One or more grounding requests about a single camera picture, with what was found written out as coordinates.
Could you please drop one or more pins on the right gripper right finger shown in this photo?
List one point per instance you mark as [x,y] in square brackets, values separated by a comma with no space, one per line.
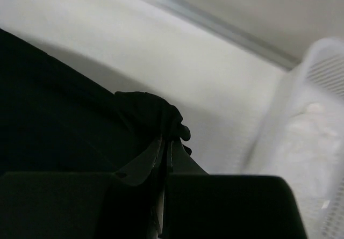
[200,205]

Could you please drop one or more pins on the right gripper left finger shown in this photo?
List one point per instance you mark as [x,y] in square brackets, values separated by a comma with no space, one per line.
[83,204]

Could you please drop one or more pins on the black tank top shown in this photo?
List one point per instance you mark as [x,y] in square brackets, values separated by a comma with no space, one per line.
[55,119]

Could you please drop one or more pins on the white tank top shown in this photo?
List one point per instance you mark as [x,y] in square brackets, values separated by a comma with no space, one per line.
[308,152]

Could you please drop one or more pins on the white plastic basket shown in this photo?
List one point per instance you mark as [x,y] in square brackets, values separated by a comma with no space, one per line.
[317,79]

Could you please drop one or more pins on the aluminium table edge rail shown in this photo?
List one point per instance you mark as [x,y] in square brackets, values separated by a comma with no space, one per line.
[226,31]

